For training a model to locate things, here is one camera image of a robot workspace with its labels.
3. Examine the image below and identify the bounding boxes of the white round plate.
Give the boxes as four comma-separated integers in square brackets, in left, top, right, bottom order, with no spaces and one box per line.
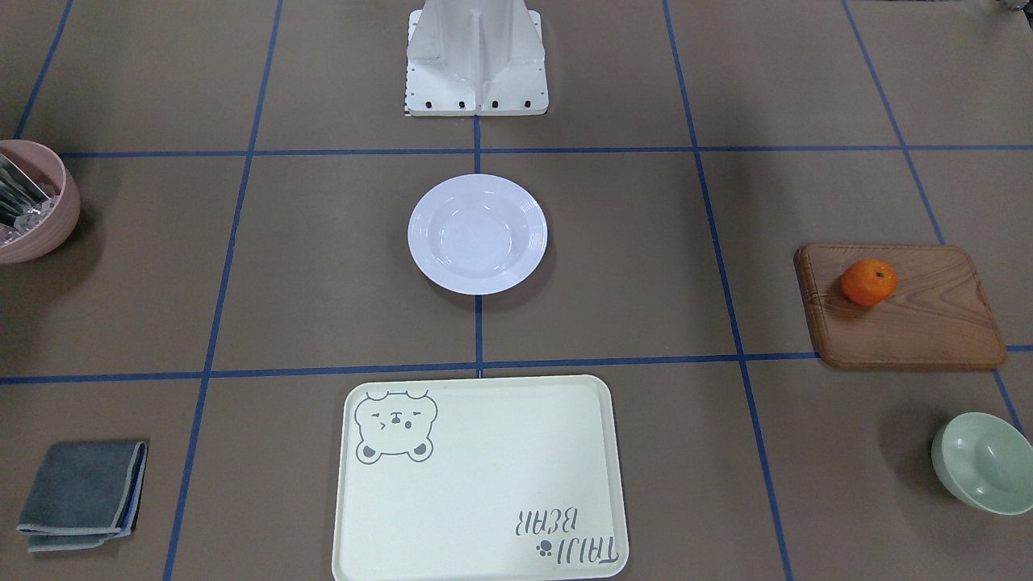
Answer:
[407,173,549,295]

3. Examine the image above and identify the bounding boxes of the pink bowl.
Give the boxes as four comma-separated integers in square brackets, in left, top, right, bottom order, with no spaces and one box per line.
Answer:
[1,140,82,265]

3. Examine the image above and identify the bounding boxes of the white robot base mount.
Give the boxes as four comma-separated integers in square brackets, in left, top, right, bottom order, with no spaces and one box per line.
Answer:
[404,1,550,117]

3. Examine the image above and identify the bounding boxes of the orange fruit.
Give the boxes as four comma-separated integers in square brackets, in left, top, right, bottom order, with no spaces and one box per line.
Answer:
[839,259,899,307]

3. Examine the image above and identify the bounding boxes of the clear plastic items in bowl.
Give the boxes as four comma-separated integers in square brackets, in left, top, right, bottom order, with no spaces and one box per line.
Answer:
[1,154,60,245]

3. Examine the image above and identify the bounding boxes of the wooden cutting board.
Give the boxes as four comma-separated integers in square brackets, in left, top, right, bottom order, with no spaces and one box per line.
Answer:
[794,242,1007,371]

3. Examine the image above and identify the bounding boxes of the cream bear print tray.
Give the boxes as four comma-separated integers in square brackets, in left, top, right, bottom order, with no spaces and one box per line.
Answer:
[331,374,630,580]

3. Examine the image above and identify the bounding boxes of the folded grey cloth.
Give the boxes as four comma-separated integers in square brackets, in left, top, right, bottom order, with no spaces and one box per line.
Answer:
[15,441,148,553]

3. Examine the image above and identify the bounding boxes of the light green bowl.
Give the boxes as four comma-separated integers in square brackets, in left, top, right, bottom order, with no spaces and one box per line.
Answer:
[931,412,1032,516]

